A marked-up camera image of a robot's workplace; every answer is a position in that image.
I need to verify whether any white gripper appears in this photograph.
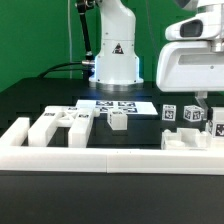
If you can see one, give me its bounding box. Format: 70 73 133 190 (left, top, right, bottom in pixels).
156 41 224 119

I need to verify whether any white chair seat part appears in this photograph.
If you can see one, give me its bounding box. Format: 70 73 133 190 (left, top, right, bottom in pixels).
161 128 210 150

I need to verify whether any small tagged nut cube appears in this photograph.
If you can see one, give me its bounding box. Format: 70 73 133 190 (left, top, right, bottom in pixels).
162 104 176 121
183 105 203 122

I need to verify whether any white tag sheet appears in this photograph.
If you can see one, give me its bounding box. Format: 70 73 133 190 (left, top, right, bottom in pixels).
76 99 157 115

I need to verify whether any white U-shaped fence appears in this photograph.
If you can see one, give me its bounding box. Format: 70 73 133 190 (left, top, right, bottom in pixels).
0 118 224 175

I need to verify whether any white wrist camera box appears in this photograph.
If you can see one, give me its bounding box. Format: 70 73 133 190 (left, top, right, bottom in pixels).
165 12 224 41

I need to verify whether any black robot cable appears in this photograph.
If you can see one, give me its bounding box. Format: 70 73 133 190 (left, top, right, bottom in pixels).
36 0 98 80

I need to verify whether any white chair back frame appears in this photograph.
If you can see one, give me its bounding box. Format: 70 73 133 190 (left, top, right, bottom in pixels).
28 106 100 148

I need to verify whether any thin white cable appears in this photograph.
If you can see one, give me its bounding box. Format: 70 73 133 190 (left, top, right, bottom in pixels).
67 0 74 80

